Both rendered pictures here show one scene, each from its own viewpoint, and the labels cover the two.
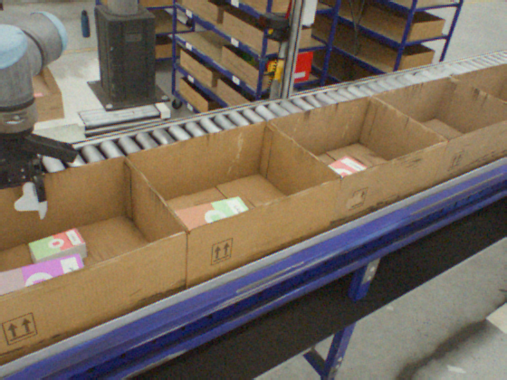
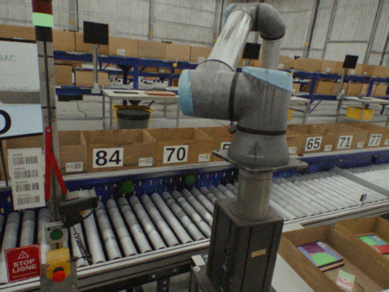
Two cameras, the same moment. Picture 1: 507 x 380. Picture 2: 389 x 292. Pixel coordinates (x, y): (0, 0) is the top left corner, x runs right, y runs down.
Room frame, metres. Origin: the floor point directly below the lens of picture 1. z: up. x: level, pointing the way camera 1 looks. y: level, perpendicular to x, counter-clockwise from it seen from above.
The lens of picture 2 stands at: (2.72, 0.51, 1.56)
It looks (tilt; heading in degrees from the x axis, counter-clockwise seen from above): 18 degrees down; 191
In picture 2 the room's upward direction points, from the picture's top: 6 degrees clockwise
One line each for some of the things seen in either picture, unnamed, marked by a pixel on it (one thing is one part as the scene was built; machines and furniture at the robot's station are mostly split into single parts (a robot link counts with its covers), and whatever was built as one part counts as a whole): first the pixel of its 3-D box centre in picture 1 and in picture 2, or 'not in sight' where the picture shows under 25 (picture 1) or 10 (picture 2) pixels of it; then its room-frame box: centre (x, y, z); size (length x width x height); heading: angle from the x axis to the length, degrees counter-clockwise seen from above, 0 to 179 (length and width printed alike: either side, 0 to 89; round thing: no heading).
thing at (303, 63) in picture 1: (296, 69); (34, 261); (2.03, -0.13, 0.85); 0.16 x 0.01 x 0.13; 129
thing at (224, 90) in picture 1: (256, 95); not in sight; (2.70, 0.03, 0.39); 0.40 x 0.30 x 0.10; 39
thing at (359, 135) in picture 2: not in sight; (337, 136); (-0.05, 1.26, 0.96); 0.39 x 0.29 x 0.17; 128
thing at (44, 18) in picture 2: not in sight; (42, 14); (1.96, -0.09, 1.62); 0.05 x 0.05 x 0.06
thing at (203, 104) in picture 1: (213, 92); not in sight; (3.08, 0.33, 0.19); 0.40 x 0.30 x 0.10; 37
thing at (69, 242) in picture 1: (58, 251); not in sight; (0.73, 0.38, 0.91); 0.10 x 0.06 x 0.05; 130
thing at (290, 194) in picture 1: (231, 196); (177, 145); (0.93, 0.04, 0.96); 0.39 x 0.29 x 0.17; 129
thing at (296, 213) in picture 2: not in sight; (274, 199); (0.97, 0.71, 0.72); 0.52 x 0.05 x 0.05; 39
